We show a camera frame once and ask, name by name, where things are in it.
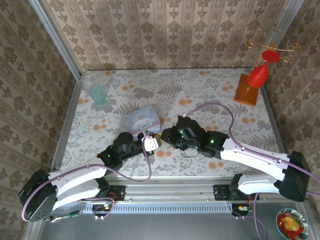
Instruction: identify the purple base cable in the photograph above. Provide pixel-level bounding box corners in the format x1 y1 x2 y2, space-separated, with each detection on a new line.
233 193 269 240
83 197 115 221

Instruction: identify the gold wire glass stand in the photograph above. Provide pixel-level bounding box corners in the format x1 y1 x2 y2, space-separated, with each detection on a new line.
244 27 302 91

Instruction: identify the white slotted cable duct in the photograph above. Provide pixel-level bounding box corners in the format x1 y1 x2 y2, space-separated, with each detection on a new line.
53 201 234 214

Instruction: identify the red food piece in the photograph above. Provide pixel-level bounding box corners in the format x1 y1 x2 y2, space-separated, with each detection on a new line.
278 213 305 238

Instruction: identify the teal translucent plastic cup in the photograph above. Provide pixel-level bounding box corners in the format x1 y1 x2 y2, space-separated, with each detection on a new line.
89 85 106 106

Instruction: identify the floral tablecloth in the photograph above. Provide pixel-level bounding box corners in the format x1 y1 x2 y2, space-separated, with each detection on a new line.
58 68 286 177

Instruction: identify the pastel cartoon tin box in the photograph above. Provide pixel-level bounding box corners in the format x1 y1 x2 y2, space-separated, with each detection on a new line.
121 105 163 138

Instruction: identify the aluminium table side rail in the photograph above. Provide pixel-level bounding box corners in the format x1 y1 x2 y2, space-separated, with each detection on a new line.
259 84 286 154
51 77 84 173

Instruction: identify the red plastic goblet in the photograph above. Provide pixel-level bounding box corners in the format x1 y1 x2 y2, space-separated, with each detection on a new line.
246 49 281 88

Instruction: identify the floral patterned plate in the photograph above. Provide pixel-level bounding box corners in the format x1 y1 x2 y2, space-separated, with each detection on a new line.
275 208 309 240

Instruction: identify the orange wooden stand base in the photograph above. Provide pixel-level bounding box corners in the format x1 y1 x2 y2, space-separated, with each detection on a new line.
234 73 261 107

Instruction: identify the aluminium frame post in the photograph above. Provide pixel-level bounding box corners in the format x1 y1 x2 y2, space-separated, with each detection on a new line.
271 0 305 70
27 0 84 80

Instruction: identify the thin black cable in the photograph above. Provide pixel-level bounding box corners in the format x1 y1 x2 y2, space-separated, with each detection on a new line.
179 146 200 158

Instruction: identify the yellow food piece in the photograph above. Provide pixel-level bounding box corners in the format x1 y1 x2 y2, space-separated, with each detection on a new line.
281 216 300 231

